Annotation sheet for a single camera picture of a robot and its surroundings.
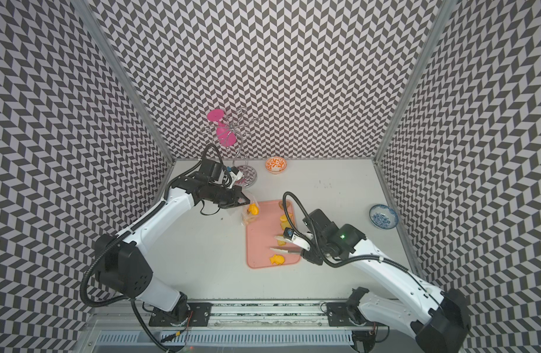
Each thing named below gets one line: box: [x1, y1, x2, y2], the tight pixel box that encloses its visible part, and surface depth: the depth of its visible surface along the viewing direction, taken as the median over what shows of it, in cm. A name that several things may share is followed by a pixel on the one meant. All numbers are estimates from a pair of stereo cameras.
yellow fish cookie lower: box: [269, 254, 286, 265], surface depth 86 cm
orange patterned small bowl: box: [265, 155, 288, 176], surface depth 114 cm
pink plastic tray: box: [246, 200, 301, 270], surface depth 87 cm
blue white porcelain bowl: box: [368, 203, 400, 231], surface depth 95 cm
